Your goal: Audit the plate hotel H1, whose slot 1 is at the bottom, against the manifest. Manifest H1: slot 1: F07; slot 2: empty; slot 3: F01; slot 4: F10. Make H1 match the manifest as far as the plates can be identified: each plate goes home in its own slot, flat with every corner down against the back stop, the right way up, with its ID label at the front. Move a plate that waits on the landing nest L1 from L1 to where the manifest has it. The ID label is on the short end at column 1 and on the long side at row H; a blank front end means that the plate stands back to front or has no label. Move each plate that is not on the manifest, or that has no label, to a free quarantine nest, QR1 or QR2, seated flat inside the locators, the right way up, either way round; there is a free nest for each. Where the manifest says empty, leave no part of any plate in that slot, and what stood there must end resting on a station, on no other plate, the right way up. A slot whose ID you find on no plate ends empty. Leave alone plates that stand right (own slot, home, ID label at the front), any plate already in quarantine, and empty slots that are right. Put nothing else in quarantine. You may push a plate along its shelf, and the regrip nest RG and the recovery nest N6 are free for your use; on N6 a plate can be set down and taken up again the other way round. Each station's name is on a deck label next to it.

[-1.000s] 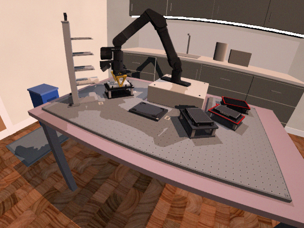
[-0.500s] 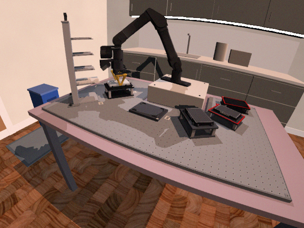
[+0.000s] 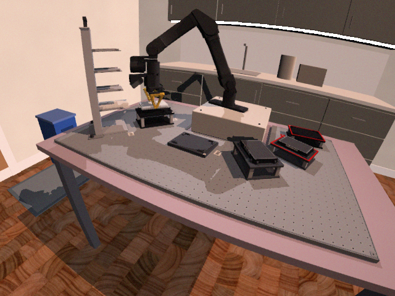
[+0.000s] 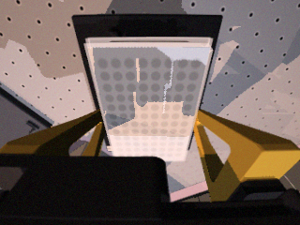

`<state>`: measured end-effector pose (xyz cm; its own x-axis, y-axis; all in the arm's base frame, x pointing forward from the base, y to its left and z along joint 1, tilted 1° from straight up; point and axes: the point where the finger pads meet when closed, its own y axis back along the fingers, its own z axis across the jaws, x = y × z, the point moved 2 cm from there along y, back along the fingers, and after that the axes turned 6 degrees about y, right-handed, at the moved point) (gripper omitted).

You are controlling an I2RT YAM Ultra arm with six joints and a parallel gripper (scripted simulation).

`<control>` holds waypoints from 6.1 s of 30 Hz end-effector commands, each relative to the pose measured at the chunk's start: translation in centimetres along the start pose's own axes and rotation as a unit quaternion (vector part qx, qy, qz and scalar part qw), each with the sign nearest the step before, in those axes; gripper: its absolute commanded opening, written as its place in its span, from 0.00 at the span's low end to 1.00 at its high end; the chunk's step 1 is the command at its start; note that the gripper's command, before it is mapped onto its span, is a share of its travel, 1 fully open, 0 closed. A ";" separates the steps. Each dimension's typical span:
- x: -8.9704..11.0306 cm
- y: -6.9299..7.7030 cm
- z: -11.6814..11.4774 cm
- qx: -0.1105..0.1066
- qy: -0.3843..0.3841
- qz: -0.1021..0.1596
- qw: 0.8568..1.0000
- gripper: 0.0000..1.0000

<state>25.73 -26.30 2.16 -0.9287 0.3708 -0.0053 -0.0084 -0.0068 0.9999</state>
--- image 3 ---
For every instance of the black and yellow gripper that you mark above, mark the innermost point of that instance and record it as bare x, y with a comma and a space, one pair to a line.
154, 91

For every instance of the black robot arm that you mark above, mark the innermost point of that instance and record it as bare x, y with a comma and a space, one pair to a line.
209, 30

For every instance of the grey rack with shelves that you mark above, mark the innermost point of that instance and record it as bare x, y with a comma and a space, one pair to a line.
106, 127

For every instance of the white microplate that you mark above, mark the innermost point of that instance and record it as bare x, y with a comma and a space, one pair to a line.
148, 105

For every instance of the grey microplate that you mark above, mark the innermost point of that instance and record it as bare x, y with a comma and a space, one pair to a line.
295, 146
258, 151

